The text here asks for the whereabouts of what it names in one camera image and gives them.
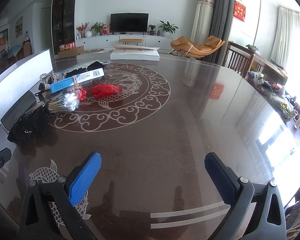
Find large white panel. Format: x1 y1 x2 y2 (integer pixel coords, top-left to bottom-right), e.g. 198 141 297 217
0 49 54 153

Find fabric covered standing air conditioner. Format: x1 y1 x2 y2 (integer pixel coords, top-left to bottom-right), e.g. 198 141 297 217
190 0 215 52

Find white door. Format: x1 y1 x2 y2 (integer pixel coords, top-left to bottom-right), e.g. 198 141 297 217
41 7 52 54

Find red plastic packet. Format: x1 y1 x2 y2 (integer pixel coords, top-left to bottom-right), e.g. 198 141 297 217
86 84 123 98

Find blue medicine box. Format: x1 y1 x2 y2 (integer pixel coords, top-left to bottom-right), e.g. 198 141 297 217
49 69 105 92

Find grey curtain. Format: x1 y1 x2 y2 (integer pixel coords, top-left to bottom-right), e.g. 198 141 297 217
209 0 237 65

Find black television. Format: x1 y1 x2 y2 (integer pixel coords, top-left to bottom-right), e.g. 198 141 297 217
110 13 149 33

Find clutter of small items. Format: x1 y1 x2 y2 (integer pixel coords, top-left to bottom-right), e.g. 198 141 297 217
247 70 300 155

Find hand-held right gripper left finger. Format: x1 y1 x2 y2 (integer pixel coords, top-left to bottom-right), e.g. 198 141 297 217
19 151 102 240

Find blue checkered cloth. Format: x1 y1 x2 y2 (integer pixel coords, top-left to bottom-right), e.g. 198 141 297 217
6 44 22 60

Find dark glass display cabinet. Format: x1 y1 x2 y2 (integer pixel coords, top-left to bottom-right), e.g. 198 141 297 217
51 0 78 55

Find white curtain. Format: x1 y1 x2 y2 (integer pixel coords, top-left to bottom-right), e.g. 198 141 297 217
270 6 300 68

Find white flat cardboard box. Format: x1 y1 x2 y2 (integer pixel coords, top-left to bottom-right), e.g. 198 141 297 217
110 44 161 62

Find white television cabinet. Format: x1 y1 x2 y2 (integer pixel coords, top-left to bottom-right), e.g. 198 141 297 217
75 34 183 53

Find silver plastic bag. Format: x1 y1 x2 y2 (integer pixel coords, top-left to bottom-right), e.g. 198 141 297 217
51 70 72 81

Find bag of cotton swabs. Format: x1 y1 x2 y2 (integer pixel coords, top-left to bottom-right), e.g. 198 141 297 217
46 92 80 114

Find brown cardboard box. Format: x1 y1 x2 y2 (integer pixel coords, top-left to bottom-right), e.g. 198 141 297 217
58 45 85 58

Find large potted plant white pot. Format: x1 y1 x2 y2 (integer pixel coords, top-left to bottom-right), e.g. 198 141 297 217
158 20 178 37

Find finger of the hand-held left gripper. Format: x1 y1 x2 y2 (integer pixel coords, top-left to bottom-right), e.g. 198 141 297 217
0 148 12 170

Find wooden side table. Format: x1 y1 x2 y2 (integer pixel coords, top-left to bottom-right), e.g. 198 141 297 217
247 47 288 85

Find rhinestone hair claw clip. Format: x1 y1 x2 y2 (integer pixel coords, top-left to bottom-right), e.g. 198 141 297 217
39 72 56 100

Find black pouch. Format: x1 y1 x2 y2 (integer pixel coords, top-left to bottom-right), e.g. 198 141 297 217
7 104 50 143

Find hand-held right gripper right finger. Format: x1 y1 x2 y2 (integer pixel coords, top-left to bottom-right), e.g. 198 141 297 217
204 152 287 240

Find black knit cloth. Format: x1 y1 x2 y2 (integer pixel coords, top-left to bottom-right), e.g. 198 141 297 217
86 60 107 71
65 66 88 78

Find green leafy potted plant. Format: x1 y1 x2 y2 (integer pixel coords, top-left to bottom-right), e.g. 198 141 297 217
90 22 105 36

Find framed wall picture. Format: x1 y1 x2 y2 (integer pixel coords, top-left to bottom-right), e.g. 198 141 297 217
15 16 23 36

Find red flowers in vase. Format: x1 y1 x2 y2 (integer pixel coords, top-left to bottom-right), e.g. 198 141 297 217
76 22 93 38

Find orange bench stool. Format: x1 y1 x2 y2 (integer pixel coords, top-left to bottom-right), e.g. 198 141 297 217
118 38 143 47

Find small red foil packet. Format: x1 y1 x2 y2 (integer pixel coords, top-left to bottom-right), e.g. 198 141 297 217
76 88 88 103

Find wooden chair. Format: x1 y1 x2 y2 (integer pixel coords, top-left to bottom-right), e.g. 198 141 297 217
225 41 253 78

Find orange rocking chair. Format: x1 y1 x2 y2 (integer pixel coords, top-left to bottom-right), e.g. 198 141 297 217
170 35 226 59

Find grey flat case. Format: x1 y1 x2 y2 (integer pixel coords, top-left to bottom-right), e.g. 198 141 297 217
0 89 37 132

